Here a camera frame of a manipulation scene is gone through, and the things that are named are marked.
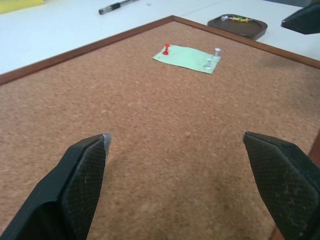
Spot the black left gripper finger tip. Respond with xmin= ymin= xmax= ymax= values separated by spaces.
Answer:
xmin=280 ymin=0 xmax=320 ymax=36

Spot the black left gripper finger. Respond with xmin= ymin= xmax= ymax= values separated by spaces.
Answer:
xmin=242 ymin=131 xmax=320 ymax=240
xmin=0 ymin=132 xmax=112 ymax=240

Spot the yellow push pin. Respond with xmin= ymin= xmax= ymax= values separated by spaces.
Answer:
xmin=232 ymin=15 xmax=250 ymax=25

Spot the green paper note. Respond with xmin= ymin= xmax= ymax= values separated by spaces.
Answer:
xmin=152 ymin=44 xmax=221 ymax=75

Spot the dark brown wooden tray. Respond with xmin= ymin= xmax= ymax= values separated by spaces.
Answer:
xmin=207 ymin=13 xmax=268 ymax=41

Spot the black pen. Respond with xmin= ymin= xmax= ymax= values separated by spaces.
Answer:
xmin=98 ymin=0 xmax=141 ymax=15

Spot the yellow sponge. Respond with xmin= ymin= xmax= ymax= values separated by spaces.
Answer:
xmin=0 ymin=0 xmax=46 ymax=15

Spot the cork board with wooden frame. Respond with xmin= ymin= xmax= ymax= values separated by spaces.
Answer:
xmin=0 ymin=15 xmax=320 ymax=240

